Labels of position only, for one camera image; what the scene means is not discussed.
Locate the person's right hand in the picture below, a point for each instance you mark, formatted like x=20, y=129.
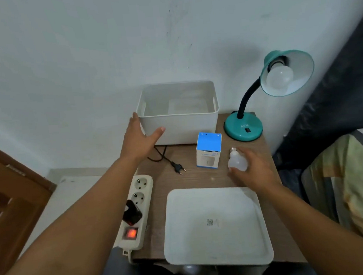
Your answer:
x=258, y=174

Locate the person's left hand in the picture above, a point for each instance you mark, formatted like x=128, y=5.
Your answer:
x=135, y=145

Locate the white light bulb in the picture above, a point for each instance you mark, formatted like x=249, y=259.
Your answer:
x=236, y=161
x=279, y=77

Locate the teal desk lamp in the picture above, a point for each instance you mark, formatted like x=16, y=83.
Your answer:
x=243, y=128

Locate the white plastic storage box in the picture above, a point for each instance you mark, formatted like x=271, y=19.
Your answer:
x=180, y=126

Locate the blue white bulb carton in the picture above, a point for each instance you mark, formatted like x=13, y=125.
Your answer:
x=208, y=143

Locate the white storage box lid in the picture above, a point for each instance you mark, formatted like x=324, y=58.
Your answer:
x=216, y=242

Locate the person's right forearm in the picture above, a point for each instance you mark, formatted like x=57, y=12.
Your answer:
x=324, y=234

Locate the person's left forearm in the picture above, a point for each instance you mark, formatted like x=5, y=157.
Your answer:
x=67, y=227

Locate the white power strip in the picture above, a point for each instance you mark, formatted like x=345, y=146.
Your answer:
x=141, y=185

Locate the black plug adapter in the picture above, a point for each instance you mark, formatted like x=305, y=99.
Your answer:
x=131, y=213

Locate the striped pillow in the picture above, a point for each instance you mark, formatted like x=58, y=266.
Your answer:
x=351, y=176

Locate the brown wooden door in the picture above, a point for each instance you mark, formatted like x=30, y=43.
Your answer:
x=13, y=209

